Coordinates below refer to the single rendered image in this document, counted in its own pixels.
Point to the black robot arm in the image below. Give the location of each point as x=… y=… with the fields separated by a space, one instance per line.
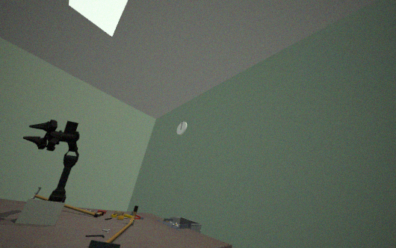
x=70 y=137

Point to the long-handled scraper with wooden pole and dark square blade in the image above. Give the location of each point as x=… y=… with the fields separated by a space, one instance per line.
x=109 y=244

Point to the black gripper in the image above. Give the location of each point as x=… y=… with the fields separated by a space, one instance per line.
x=50 y=128

